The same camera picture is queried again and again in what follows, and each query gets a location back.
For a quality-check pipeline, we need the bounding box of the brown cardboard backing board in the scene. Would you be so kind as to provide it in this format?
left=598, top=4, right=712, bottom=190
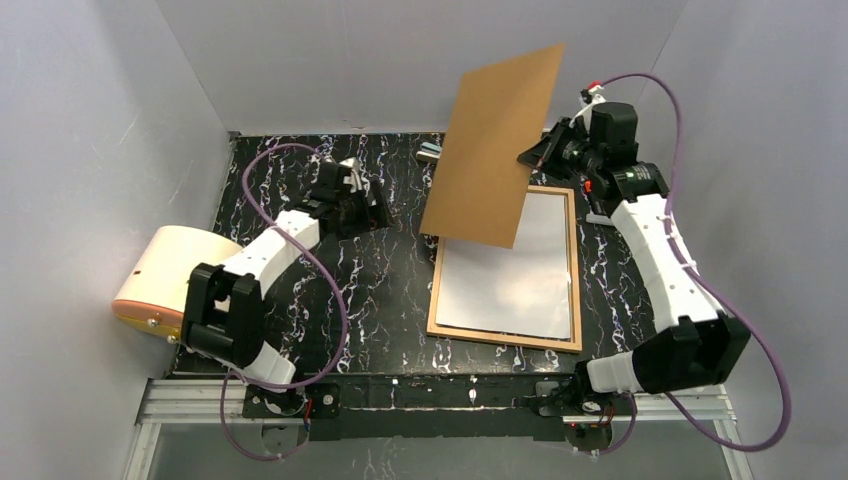
left=420, top=44, right=565, bottom=248

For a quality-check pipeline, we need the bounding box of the wooden picture frame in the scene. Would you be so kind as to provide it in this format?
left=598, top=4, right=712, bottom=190
left=425, top=185, right=584, bottom=354

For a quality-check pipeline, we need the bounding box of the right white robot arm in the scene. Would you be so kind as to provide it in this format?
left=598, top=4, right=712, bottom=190
left=517, top=102, right=750, bottom=398

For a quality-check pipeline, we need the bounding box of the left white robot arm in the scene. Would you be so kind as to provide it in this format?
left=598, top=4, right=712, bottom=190
left=179, top=158, right=391, bottom=393

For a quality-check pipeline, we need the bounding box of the grey marker salmon cap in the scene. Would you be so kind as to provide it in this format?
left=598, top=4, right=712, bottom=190
left=585, top=211, right=613, bottom=226

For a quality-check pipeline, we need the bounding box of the teal white stapler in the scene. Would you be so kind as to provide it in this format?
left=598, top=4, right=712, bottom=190
left=415, top=142, right=442, bottom=164

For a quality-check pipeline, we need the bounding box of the white cylindrical orange-based device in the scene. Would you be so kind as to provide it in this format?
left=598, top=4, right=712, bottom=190
left=111, top=225, right=241, bottom=339

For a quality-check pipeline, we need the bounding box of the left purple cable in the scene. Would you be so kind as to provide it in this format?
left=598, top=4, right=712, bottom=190
left=218, top=142, right=351, bottom=463

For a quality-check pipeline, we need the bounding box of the purple cable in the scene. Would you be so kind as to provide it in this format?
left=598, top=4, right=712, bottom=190
left=218, top=142, right=351, bottom=463
left=582, top=72, right=794, bottom=458

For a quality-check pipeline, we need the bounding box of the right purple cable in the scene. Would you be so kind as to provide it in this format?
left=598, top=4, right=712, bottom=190
left=582, top=72, right=794, bottom=458

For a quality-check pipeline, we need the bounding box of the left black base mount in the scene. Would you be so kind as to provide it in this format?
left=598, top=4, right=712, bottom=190
left=242, top=381, right=342, bottom=421

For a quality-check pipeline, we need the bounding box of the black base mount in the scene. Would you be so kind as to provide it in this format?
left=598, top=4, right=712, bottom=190
left=242, top=381, right=342, bottom=421
left=527, top=376, right=638, bottom=457

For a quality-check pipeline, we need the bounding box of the aluminium rail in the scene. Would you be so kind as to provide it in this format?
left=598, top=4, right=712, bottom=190
left=137, top=377, right=737, bottom=425

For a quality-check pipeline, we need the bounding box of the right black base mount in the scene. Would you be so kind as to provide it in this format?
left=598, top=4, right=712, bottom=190
left=527, top=376, right=638, bottom=457

